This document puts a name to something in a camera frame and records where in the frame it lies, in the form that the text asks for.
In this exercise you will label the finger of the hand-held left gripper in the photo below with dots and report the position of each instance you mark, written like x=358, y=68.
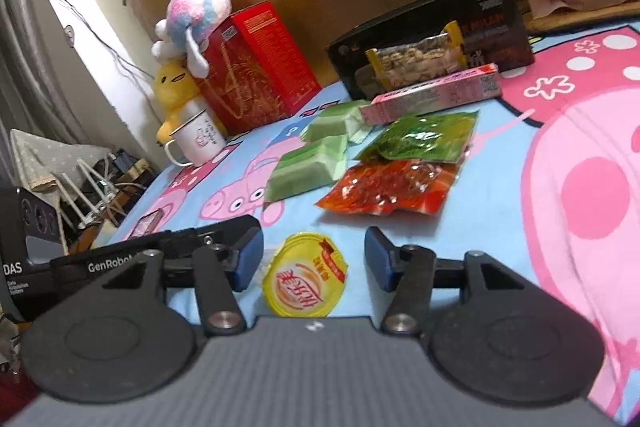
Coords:
x=220, y=229

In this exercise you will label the dark green snack packet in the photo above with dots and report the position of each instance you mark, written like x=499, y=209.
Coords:
x=425, y=137

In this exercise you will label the white enamel mug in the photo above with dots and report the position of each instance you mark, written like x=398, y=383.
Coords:
x=200, y=139

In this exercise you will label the cartoon pig printed blanket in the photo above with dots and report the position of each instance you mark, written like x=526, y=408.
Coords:
x=500, y=187

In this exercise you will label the tall red box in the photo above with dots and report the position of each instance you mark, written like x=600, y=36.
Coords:
x=260, y=57

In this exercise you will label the clear yellow peanut packet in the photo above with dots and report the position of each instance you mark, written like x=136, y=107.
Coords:
x=420, y=57

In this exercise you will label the white folding rack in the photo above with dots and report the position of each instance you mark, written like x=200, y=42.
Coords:
x=70, y=193

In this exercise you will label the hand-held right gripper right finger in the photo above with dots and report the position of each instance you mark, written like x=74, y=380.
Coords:
x=377, y=262

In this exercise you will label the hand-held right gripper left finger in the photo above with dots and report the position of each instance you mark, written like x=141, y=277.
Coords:
x=249, y=259

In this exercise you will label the light green pastry packet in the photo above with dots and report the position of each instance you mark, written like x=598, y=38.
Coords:
x=305, y=167
x=330, y=124

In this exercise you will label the yellow plush toy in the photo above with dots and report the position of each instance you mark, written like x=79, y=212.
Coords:
x=172, y=87

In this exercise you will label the yellow jelly cup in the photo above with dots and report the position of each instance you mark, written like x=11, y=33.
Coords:
x=305, y=277

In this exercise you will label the brown wooden tray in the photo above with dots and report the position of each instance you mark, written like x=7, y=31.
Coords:
x=590, y=20

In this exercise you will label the grey curtain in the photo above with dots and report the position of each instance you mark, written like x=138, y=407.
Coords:
x=25, y=57

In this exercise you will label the pastel plush toy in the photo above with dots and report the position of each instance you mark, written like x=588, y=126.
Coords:
x=195, y=12

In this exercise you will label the red snack packet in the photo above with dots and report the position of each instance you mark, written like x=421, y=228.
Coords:
x=390, y=187

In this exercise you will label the grey dotted cloth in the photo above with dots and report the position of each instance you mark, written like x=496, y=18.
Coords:
x=50, y=157

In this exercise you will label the long pink box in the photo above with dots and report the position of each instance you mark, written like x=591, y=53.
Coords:
x=435, y=97

